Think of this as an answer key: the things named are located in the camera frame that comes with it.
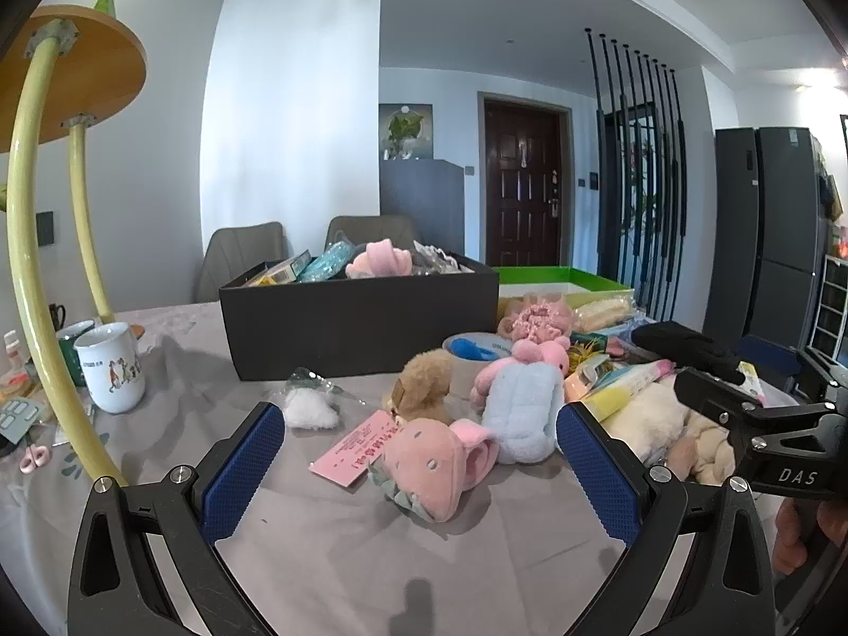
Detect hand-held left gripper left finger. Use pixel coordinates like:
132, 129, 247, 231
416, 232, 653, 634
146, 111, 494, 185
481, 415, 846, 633
66, 401, 287, 636

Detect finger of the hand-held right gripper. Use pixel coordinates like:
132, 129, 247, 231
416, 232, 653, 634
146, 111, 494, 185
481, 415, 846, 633
672, 367, 763, 441

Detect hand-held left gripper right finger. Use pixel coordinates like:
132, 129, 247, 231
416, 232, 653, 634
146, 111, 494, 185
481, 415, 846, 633
555, 401, 778, 636

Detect black glove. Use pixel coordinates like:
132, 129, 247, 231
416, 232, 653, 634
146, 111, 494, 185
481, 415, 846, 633
629, 321, 746, 385

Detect pink rabbit blue plush toy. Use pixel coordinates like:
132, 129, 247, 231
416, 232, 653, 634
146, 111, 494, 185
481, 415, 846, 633
469, 337, 572, 466

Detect pink paper card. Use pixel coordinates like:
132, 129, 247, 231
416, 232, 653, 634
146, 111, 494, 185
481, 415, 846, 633
308, 411, 399, 488

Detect pink plush toy green frill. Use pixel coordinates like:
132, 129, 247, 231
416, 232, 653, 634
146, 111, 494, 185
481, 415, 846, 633
367, 416, 499, 523

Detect black storage box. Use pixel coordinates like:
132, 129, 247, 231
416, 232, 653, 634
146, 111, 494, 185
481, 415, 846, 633
218, 248, 501, 382

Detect beige pompom keychain packet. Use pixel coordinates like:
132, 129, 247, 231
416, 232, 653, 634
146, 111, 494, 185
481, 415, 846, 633
391, 348, 455, 425

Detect grey cloth-covered desktop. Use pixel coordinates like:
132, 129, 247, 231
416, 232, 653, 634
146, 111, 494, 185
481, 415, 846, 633
0, 301, 848, 636

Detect person's right hand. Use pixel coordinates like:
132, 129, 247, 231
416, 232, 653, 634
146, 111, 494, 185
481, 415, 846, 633
770, 497, 848, 587

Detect beige plush toy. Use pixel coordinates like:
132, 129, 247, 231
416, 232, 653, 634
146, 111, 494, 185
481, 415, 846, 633
666, 411, 736, 484

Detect cream plush toy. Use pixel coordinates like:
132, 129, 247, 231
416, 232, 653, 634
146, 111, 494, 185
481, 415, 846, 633
599, 381, 693, 465

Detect yellow green packet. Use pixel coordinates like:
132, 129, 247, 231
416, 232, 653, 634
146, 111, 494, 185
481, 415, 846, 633
583, 358, 677, 421

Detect white cotton ball clear bag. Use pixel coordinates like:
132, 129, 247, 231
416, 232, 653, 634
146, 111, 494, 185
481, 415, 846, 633
277, 366, 365, 431

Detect cream knitted item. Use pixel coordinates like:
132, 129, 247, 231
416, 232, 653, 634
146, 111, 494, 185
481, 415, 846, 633
573, 297, 633, 332

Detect white grid rack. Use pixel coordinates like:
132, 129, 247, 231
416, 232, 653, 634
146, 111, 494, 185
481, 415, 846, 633
805, 255, 848, 365

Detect pink fabric flower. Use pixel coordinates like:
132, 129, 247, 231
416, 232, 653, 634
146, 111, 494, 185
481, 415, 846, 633
497, 291, 574, 346

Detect white printed mug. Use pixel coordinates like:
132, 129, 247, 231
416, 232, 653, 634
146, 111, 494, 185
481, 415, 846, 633
73, 322, 147, 415

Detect beige tape roll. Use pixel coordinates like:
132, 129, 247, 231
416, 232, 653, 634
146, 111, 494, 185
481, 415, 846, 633
443, 331, 518, 402

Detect grey refrigerator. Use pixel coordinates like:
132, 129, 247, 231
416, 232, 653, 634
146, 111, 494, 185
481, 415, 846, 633
702, 126, 832, 362

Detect green-edged white box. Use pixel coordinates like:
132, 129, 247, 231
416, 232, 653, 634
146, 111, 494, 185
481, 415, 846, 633
493, 266, 637, 319

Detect green mug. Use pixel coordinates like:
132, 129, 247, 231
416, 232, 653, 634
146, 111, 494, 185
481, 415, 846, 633
56, 320, 100, 388

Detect beige upholstered chair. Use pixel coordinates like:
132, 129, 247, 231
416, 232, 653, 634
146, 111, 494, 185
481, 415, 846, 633
193, 220, 293, 306
324, 215, 425, 259

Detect teal packet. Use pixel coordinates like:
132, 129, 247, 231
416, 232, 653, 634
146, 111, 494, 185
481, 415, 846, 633
295, 242, 359, 282

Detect black slat divider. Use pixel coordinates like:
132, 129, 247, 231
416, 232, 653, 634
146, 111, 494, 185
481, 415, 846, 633
584, 28, 686, 322

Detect teal tablet blister pack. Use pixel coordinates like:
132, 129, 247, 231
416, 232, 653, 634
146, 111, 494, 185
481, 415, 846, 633
0, 397, 41, 445

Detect clear plastic package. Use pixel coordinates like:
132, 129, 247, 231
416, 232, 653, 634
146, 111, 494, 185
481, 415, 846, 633
411, 240, 478, 275

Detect brown door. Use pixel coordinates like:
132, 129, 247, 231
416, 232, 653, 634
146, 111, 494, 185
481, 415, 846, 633
478, 91, 572, 267

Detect grey cabinet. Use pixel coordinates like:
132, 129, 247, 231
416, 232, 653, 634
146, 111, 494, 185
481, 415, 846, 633
381, 159, 465, 256

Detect framed plant picture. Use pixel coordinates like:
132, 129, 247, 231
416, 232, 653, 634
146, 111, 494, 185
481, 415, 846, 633
379, 103, 434, 161

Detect wooden stand yellow legs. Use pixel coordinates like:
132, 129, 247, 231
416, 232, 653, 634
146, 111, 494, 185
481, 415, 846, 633
0, 5, 148, 488

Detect pink plush ring toy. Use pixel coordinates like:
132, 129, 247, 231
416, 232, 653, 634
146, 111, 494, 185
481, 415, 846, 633
344, 240, 415, 279

